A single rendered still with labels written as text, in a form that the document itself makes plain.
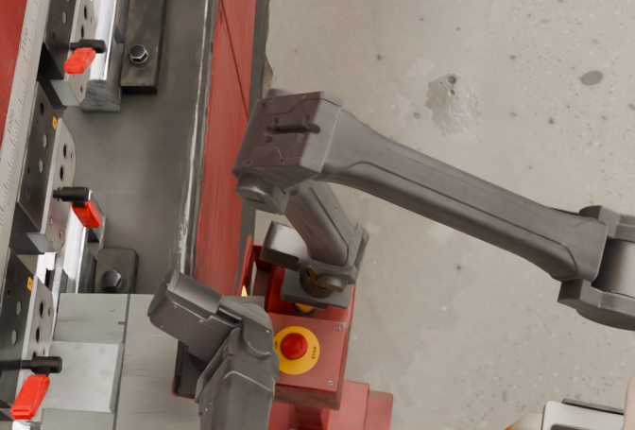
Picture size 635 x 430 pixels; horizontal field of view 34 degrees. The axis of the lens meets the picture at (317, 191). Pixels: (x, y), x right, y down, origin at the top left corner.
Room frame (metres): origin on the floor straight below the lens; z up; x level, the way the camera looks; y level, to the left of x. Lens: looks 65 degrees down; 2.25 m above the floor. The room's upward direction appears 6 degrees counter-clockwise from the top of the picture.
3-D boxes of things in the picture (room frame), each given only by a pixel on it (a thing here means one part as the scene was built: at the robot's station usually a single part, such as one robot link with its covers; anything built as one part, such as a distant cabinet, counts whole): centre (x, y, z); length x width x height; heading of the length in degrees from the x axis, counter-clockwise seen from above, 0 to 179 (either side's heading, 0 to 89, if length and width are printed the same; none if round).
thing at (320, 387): (0.48, 0.06, 0.75); 0.20 x 0.16 x 0.18; 166
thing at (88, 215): (0.53, 0.29, 1.12); 0.04 x 0.02 x 0.10; 83
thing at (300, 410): (0.48, 0.06, 0.39); 0.05 x 0.05 x 0.54; 76
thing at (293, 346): (0.43, 0.06, 0.79); 0.04 x 0.04 x 0.04
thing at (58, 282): (0.41, 0.37, 0.99); 0.20 x 0.03 x 0.03; 173
